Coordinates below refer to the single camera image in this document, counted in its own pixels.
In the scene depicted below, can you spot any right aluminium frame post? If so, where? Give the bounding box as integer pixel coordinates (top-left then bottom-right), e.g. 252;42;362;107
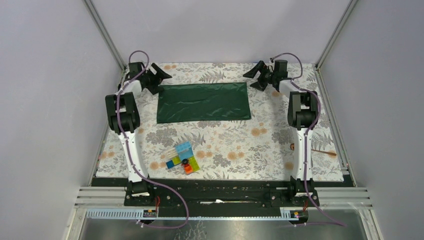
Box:
315;0;359;69

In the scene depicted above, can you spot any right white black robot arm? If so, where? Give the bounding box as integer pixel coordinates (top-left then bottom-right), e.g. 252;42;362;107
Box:
243;60;321;206

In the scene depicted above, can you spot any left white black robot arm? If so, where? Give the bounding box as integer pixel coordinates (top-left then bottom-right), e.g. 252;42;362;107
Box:
105;61;172;206

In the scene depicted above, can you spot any purple cable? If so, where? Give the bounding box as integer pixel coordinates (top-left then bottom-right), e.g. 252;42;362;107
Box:
269;52;347;228
115;50;190;230

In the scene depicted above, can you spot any colourful toy brick assembly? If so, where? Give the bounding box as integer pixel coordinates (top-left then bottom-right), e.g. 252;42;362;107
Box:
164;141;200;175

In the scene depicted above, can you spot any aluminium frame post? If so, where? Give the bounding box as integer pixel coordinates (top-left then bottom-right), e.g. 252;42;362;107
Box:
82;0;125;71
315;0;359;69

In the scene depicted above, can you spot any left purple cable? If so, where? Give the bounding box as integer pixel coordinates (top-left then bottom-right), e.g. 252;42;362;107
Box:
115;50;190;230

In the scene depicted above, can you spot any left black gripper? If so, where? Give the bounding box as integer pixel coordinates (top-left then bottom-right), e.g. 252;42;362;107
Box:
139;62;170;94

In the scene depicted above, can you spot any dark green cloth napkin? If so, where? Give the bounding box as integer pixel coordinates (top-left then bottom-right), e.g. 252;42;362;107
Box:
156;82;252;124

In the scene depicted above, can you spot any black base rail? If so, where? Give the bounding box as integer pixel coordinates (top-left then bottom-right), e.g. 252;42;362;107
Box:
76;176;354;218

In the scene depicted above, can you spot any left aluminium frame post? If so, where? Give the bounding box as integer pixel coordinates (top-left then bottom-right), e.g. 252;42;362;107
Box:
82;0;125;71

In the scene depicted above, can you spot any copper spoon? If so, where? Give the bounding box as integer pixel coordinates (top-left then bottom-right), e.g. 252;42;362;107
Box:
289;143;337;157

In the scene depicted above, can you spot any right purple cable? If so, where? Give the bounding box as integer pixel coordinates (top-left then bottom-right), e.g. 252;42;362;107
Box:
269;52;347;228

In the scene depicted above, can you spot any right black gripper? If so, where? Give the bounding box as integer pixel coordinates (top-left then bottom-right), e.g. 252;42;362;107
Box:
243;60;277;92

